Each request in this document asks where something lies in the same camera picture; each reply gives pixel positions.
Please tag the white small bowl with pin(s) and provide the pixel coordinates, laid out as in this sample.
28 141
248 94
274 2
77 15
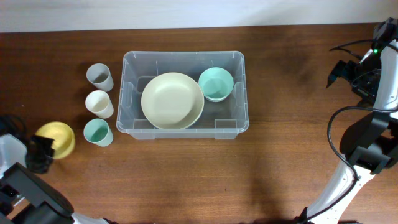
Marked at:
215 100

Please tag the yellow small bowl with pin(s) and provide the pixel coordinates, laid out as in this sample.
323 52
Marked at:
63 136

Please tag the cream bowl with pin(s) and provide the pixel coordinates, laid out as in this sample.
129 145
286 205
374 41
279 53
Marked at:
172 101

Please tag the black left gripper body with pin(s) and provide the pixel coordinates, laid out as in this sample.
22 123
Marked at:
39 154

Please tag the grey cup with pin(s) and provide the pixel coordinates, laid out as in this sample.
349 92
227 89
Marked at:
99 75

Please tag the cream cup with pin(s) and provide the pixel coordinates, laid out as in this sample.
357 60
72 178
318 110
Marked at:
98 102

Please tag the green small bowl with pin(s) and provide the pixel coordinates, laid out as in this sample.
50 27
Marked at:
216 82

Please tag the green cup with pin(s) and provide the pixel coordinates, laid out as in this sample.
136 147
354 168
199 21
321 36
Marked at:
97 131

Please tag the clear plastic storage bin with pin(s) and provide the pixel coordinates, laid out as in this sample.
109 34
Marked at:
219 120

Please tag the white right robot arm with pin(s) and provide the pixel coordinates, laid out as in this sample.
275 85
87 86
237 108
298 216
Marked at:
369 145

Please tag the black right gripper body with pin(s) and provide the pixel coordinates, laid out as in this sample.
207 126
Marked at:
365 77

